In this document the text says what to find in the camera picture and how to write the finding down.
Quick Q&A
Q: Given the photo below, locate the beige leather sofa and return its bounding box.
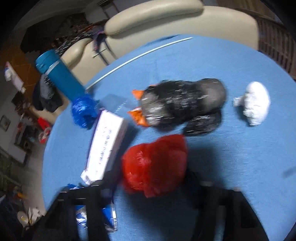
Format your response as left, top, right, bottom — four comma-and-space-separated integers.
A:
57, 0, 258, 87

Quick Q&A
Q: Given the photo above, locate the blue snack packet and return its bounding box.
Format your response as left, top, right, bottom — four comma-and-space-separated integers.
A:
67, 183, 119, 232

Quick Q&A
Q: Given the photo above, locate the red plastic container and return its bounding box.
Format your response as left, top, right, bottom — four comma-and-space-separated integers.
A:
37, 117, 52, 144

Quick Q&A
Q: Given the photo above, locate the blue blanket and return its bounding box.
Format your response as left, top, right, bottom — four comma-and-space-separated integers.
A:
42, 34, 296, 241

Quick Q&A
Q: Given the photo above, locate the dark clothes pile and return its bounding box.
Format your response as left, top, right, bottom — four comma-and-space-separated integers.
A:
32, 74, 63, 113

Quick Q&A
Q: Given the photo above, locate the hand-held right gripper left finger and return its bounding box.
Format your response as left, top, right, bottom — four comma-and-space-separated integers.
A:
35, 183, 112, 241

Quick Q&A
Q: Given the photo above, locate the blue plastic bag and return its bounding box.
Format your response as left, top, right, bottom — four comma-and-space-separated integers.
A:
70, 94, 100, 129

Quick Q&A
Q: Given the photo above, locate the white plastic bag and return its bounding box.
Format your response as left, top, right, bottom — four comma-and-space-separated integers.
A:
233, 81, 271, 126

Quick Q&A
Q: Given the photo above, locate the orange snack wrapper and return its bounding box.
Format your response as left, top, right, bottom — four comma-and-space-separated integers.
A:
128, 89, 151, 127

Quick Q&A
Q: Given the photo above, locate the red plastic bag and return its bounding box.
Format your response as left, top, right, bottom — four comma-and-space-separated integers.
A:
121, 134, 188, 199

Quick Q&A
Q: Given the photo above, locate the white cardboard box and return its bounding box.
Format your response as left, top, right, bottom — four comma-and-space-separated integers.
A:
80, 110, 129, 186

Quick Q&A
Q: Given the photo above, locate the teal water bottle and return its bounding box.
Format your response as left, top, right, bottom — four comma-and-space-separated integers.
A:
35, 49, 86, 100

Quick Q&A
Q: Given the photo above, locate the black plastic bag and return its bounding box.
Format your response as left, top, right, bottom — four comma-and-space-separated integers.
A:
139, 78, 227, 135

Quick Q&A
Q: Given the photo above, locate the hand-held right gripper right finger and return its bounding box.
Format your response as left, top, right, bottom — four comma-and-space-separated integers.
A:
191, 181, 270, 241

